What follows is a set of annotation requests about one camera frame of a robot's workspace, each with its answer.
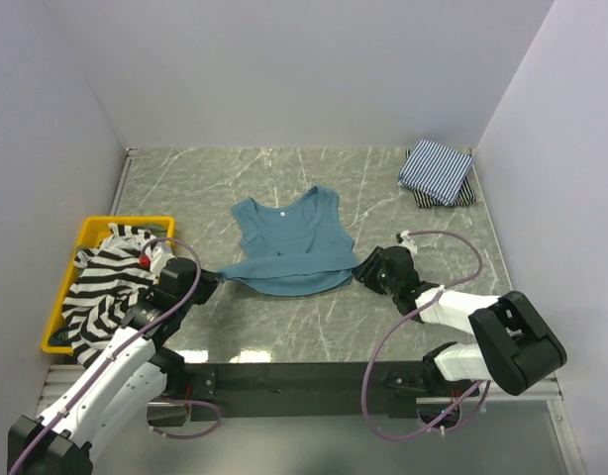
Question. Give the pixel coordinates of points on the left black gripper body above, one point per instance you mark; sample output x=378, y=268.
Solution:
x=200, y=294

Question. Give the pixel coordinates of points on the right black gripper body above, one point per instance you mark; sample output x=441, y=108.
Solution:
x=374, y=277

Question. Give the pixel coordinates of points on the teal ribbed tank top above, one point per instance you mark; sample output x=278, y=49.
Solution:
x=298, y=250

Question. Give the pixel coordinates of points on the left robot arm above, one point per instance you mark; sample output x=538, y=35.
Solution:
x=134, y=368

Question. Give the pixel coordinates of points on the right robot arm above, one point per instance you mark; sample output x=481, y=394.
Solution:
x=513, y=345

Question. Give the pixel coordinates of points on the black white striped garment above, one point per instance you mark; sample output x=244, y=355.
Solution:
x=109, y=281

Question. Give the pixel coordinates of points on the yellow plastic bin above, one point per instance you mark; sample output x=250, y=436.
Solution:
x=92, y=232

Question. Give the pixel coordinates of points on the dark striped folded garment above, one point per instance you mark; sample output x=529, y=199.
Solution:
x=465, y=197

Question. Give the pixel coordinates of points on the blue white striped folded garment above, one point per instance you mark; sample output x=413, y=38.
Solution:
x=435, y=170

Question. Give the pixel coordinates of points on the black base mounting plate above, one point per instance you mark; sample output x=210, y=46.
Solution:
x=397, y=389

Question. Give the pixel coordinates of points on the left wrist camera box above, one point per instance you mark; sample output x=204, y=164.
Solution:
x=155, y=257

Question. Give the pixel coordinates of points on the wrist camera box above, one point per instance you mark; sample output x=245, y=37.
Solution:
x=405, y=240
x=155, y=257

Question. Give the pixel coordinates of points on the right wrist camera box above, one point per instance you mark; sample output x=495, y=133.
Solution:
x=405, y=240

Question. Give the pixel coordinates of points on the aluminium rail frame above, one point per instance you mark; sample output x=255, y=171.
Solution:
x=61, y=377

